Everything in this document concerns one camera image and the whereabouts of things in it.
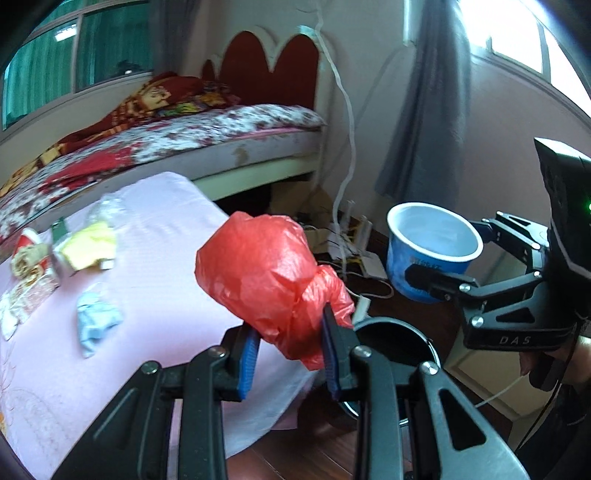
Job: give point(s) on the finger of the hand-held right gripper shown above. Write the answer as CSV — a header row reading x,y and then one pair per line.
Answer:
x,y
512,235
443,282

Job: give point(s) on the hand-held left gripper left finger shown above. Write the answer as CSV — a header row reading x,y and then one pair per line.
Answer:
x,y
249,364

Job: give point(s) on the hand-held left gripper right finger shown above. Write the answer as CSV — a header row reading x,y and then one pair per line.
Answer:
x,y
331,355

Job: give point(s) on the black trash bin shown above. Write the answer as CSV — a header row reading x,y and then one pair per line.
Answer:
x,y
392,337

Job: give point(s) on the red plastic bag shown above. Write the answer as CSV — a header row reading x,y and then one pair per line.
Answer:
x,y
258,267

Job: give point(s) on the red paper cup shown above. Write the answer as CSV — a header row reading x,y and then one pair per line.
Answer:
x,y
32,258

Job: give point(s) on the person's right forearm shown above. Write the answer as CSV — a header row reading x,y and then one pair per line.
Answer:
x,y
572,424

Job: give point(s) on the person's right hand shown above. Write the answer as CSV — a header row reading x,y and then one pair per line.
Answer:
x,y
582,360

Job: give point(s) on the white router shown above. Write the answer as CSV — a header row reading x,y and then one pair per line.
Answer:
x,y
369,267

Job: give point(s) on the cream cabinet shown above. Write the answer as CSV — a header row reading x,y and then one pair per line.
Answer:
x,y
480,369

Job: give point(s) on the grey curtain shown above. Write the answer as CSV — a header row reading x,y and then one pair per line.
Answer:
x,y
173,32
429,115

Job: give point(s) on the light blue wrapper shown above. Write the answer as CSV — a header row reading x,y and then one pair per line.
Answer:
x,y
97,323

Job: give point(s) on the bright window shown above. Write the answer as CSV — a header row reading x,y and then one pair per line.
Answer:
x,y
508,41

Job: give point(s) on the yellow packet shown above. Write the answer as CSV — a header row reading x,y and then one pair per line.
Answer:
x,y
87,244

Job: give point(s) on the red patterned snack packet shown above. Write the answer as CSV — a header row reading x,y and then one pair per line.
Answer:
x,y
37,297

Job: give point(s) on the green packet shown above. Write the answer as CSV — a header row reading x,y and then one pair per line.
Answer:
x,y
59,230

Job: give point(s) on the floral mattress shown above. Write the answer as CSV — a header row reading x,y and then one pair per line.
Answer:
x,y
207,129

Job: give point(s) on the white wrapper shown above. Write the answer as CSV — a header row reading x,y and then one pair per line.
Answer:
x,y
8,321

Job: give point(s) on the red printed blanket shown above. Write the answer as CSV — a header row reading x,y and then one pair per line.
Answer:
x,y
152,99

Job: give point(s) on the window with teal curtain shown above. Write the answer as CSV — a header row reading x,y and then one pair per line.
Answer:
x,y
115,46

